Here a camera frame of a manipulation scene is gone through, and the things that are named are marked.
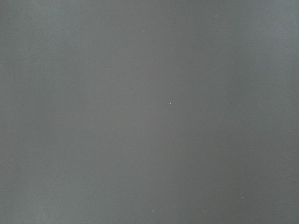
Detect grey laptop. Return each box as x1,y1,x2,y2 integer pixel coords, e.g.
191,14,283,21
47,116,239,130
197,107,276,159
0,0,299,224

